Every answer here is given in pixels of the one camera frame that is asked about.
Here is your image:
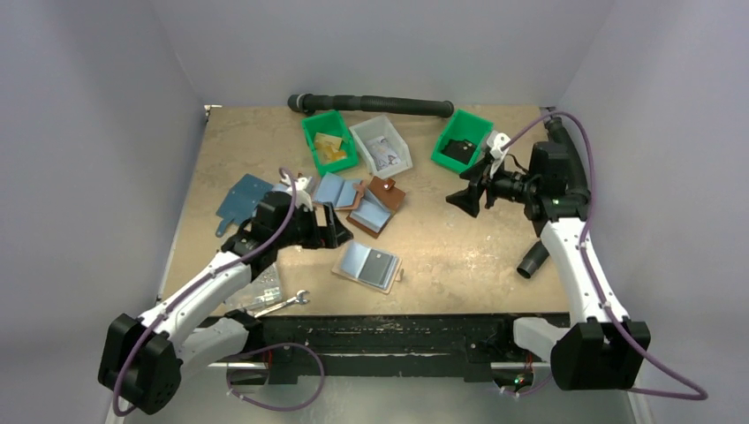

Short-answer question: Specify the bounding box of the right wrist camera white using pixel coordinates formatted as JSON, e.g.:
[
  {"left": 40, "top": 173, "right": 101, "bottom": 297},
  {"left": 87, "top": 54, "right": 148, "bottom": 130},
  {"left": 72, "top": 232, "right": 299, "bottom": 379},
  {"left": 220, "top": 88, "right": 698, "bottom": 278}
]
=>
[{"left": 484, "top": 130, "right": 511, "bottom": 178}]

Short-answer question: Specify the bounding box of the black corrugated hose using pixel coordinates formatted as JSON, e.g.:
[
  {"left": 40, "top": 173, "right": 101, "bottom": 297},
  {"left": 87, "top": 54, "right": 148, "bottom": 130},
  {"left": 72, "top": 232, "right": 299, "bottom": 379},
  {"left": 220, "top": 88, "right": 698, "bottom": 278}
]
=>
[
  {"left": 516, "top": 114, "right": 593, "bottom": 280},
  {"left": 287, "top": 93, "right": 455, "bottom": 118}
]

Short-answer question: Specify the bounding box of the brown open card holder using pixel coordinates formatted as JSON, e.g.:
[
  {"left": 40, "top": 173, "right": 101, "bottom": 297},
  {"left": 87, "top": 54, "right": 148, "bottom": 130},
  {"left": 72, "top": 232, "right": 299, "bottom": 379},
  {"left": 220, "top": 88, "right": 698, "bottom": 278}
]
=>
[{"left": 346, "top": 176, "right": 405, "bottom": 239}]

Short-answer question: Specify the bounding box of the large green plastic bin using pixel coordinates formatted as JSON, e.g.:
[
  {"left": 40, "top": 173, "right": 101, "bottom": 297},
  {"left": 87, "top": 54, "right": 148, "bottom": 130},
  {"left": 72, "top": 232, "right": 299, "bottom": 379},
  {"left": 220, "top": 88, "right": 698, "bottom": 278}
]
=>
[{"left": 301, "top": 111, "right": 359, "bottom": 177}]

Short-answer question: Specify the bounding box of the white translucent plastic bin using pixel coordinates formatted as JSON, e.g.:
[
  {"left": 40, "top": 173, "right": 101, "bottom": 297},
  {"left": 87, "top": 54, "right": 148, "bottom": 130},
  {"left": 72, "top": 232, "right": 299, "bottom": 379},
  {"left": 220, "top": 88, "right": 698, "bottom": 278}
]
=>
[{"left": 349, "top": 115, "right": 413, "bottom": 179}]

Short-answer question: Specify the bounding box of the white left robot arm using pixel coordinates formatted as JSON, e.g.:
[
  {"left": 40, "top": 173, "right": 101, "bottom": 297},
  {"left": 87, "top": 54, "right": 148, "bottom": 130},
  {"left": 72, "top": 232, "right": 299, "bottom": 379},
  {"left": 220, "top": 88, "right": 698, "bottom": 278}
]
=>
[{"left": 97, "top": 191, "right": 353, "bottom": 417}]

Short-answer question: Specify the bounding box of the gold card upper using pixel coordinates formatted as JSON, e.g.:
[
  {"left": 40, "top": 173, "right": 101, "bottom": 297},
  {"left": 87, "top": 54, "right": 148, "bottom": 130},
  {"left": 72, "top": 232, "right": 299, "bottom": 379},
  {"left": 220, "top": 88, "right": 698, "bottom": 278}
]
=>
[{"left": 314, "top": 132, "right": 343, "bottom": 149}]

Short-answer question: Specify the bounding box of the pink open card holder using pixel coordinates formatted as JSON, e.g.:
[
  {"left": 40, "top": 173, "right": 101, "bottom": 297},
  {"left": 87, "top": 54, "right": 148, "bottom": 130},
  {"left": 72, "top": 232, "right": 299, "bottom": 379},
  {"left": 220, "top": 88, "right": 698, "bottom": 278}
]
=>
[{"left": 312, "top": 172, "right": 366, "bottom": 211}]

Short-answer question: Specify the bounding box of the blue card holder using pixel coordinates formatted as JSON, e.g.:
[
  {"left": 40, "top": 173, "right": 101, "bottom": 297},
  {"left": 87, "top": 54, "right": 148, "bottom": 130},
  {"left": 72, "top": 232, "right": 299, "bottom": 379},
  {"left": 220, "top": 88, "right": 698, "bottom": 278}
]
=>
[{"left": 215, "top": 174, "right": 273, "bottom": 238}]

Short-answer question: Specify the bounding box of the clear plastic box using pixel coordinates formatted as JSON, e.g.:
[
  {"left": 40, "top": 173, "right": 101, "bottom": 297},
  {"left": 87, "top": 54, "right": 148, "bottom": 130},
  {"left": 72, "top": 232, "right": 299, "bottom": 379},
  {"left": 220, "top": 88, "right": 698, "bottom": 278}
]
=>
[{"left": 224, "top": 263, "right": 283, "bottom": 313}]

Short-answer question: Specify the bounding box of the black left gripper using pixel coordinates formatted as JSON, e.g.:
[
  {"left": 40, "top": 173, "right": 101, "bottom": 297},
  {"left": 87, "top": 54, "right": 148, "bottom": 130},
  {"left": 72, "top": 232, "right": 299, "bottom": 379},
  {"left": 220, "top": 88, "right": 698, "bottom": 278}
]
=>
[{"left": 274, "top": 201, "right": 352, "bottom": 250}]

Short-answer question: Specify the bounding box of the silver wrench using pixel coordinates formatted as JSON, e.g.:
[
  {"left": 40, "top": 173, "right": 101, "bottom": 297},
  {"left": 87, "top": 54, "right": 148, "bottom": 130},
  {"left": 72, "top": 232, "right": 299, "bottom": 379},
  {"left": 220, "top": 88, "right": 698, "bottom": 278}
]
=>
[{"left": 253, "top": 290, "right": 309, "bottom": 319}]

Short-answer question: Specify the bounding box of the rear black corrugated hose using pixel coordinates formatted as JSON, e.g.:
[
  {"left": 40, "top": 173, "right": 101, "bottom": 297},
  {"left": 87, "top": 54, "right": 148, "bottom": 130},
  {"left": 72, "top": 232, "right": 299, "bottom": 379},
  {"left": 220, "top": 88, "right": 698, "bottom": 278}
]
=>
[{"left": 287, "top": 93, "right": 455, "bottom": 118}]

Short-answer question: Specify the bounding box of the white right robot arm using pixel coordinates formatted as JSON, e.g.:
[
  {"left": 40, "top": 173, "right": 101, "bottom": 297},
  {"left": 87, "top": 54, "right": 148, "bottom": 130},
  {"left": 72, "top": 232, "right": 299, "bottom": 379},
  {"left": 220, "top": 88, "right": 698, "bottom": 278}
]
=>
[{"left": 446, "top": 141, "right": 651, "bottom": 390}]

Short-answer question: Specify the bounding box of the black card in bin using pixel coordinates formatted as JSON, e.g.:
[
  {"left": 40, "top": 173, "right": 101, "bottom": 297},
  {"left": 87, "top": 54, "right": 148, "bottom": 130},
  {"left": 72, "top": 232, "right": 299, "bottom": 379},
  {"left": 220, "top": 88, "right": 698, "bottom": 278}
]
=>
[{"left": 442, "top": 149, "right": 474, "bottom": 165}]

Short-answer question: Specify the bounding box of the cream card holder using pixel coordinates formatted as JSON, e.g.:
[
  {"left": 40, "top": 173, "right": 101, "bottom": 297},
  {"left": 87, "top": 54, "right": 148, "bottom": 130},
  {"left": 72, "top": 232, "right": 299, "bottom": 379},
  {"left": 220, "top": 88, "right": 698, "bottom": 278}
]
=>
[{"left": 331, "top": 241, "right": 404, "bottom": 294}]

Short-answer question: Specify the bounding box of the right black corrugated hose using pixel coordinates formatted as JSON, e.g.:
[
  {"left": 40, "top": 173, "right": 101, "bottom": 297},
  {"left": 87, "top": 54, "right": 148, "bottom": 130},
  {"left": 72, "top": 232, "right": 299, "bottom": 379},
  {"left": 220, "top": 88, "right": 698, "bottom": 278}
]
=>
[{"left": 516, "top": 114, "right": 593, "bottom": 280}]

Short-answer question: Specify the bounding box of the aluminium frame rail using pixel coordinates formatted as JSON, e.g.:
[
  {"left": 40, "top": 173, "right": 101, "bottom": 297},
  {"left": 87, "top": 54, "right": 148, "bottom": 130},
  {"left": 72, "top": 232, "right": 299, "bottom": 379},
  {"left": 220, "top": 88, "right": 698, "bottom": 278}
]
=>
[{"left": 105, "top": 105, "right": 656, "bottom": 424}]

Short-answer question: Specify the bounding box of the small green plastic bin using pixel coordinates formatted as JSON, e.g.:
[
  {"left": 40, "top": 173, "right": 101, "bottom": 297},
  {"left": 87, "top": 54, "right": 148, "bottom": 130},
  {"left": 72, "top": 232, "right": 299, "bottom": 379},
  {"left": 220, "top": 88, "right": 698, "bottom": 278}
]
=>
[{"left": 431, "top": 110, "right": 494, "bottom": 173}]

